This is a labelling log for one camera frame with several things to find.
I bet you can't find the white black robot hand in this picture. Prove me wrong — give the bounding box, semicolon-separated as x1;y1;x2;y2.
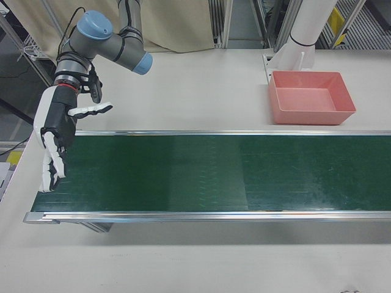
32;85;114;192

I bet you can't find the pink plastic box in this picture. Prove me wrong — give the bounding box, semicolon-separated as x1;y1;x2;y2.
268;70;357;125

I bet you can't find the green conveyor belt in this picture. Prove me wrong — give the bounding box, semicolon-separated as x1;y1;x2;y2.
23;129;391;234

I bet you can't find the beige curtain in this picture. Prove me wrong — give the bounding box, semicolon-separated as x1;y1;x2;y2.
9;0;215;59

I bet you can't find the yellow plastic object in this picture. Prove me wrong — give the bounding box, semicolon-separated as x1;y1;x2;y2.
328;7;348;46

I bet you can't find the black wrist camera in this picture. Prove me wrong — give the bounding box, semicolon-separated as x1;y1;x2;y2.
87;70;103;104

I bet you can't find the aluminium frame rack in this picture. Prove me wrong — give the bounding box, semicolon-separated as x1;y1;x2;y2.
209;0;294;49

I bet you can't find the white column with bracket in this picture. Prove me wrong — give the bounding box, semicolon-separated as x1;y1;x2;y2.
263;0;340;85

